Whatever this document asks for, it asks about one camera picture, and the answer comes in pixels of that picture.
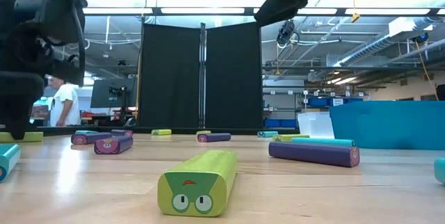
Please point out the long purple block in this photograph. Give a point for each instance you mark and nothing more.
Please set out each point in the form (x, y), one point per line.
(313, 153)

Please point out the black overhead crossbar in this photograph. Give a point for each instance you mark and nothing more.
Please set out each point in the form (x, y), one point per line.
(156, 11)

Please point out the yellow hanging plug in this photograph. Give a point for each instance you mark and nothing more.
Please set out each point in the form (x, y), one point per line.
(355, 17)

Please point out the black aluminium table frame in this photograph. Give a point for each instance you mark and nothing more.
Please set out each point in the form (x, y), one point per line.
(243, 130)

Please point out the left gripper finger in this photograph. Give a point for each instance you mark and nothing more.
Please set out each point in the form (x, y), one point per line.
(21, 98)

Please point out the blue storage crate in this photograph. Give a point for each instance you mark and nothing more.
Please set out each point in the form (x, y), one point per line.
(289, 123)
(272, 123)

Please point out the blue plastic bin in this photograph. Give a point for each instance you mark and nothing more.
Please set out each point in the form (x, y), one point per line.
(386, 125)

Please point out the clear plastic bin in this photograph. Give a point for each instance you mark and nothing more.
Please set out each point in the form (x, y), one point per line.
(314, 125)

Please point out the green frog face block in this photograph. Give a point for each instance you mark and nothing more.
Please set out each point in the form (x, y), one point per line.
(205, 175)

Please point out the long teal block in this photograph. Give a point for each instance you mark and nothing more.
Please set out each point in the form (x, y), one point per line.
(323, 142)

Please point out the blue round ceiling device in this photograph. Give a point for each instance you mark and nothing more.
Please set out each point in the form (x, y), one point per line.
(421, 37)

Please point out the metal storage shelf rack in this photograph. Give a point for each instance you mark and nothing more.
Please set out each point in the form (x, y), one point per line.
(302, 95)

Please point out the black folding partition screen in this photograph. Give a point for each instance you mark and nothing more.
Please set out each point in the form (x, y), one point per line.
(170, 78)

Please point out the black monitor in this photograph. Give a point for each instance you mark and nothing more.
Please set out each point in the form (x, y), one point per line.
(102, 93)

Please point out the silver ceiling duct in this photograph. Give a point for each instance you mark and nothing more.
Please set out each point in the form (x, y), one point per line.
(368, 48)

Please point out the person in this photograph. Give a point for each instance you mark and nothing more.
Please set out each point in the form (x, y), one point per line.
(66, 105)

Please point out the black hanging ceiling device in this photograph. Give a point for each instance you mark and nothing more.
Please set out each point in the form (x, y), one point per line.
(286, 32)

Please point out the purple pig face block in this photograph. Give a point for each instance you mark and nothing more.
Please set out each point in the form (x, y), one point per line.
(113, 145)

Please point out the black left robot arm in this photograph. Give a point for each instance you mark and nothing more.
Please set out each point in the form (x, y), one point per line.
(45, 12)

